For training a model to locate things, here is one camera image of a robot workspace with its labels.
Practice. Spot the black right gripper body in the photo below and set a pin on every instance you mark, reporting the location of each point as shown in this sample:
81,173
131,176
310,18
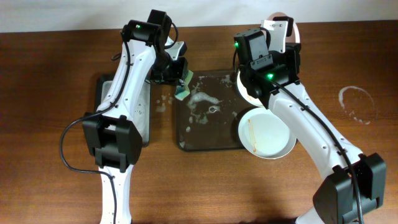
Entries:
294,58

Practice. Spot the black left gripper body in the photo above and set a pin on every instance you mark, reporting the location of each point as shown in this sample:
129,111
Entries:
175,71

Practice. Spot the yellow green sponge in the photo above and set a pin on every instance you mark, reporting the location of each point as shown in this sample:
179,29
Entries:
182,89

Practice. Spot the pink plastic plate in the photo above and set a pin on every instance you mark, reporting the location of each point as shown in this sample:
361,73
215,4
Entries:
293,35

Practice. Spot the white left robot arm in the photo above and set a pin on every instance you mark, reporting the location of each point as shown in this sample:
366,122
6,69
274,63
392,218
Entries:
112,133

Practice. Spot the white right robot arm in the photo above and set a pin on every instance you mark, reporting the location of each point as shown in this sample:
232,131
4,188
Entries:
353,183

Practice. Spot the black soapy water tray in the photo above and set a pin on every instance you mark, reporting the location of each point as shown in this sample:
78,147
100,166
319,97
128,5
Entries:
141,113

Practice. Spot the dark brown serving tray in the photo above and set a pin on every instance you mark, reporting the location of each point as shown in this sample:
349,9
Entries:
208,118

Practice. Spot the cream plastic plate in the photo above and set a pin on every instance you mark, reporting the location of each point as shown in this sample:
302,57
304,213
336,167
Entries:
243,92

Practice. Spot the pale green plastic plate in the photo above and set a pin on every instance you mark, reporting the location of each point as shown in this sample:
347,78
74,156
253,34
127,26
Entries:
265,135

